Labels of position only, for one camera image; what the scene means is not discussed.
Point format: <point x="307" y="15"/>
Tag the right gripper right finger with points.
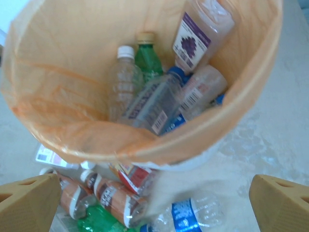
<point x="282" y="207"/>

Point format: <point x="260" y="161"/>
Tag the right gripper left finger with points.
<point x="26" y="207"/>

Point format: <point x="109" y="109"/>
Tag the white bin with orange liner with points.
<point x="60" y="72"/>

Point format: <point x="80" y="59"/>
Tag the rectangular bottle purple white label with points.
<point x="193" y="41"/>

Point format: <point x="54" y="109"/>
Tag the rectangular bottle red white label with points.
<point x="55" y="158"/>

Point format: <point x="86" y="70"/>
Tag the bottle brown orange label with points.
<point x="70" y="193"/>
<point x="116" y="200"/>

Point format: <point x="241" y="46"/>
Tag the green plastic bottle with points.
<point x="147" y="60"/>
<point x="101" y="220"/>

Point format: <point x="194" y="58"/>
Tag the clear bottle pink label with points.
<point x="205" y="84"/>

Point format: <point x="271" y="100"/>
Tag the clear bottle blue text label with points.
<point x="154" y="101"/>

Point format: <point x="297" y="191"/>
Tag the clear bottle white cap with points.
<point x="124" y="84"/>

